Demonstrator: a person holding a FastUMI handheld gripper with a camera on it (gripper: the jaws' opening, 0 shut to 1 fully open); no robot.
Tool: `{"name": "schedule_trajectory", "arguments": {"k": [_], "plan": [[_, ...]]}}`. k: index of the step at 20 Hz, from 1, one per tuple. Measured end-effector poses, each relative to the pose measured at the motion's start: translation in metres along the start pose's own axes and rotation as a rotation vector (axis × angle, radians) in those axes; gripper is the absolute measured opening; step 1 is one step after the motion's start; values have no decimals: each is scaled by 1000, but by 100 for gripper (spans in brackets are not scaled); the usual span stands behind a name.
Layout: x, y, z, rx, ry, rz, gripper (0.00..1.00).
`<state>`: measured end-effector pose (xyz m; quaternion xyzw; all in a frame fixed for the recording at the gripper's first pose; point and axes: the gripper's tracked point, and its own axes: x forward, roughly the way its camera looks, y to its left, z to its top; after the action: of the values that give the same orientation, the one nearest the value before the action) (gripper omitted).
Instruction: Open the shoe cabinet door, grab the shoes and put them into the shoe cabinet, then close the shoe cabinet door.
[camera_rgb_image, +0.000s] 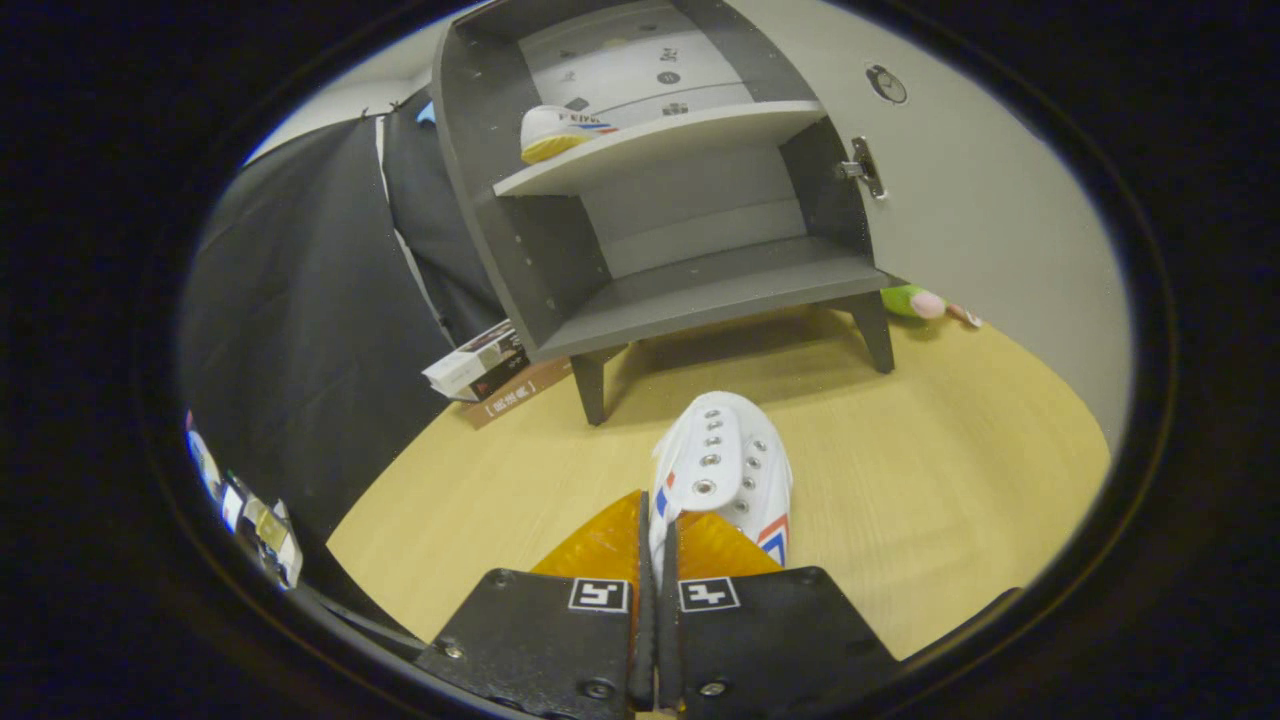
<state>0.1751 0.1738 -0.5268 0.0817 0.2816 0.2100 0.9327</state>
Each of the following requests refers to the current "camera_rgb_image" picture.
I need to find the brown book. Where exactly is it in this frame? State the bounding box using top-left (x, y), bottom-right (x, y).
top-left (462, 357), bottom-right (574, 431)

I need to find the grey shoe cabinet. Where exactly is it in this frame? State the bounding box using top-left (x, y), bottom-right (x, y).
top-left (430, 0), bottom-right (896, 426)

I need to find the white shoe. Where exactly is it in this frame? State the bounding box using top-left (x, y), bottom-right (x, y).
top-left (520, 105), bottom-right (621, 166)
top-left (648, 390), bottom-right (794, 581)

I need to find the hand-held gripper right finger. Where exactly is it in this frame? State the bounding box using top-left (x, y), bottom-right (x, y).
top-left (658, 510), bottom-right (901, 720)

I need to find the pink green plush toy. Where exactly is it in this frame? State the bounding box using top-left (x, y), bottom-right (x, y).
top-left (880, 284), bottom-right (983, 329)

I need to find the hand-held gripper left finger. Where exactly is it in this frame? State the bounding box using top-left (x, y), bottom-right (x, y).
top-left (413, 488), bottom-right (658, 720)

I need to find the white black book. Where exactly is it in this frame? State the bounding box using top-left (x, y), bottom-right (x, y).
top-left (423, 320), bottom-right (531, 403)

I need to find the black backdrop cloth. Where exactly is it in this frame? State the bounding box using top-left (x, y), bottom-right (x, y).
top-left (180, 90), bottom-right (506, 611)

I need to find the metal door hinge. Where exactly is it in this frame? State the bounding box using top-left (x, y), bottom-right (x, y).
top-left (835, 137), bottom-right (888, 201)

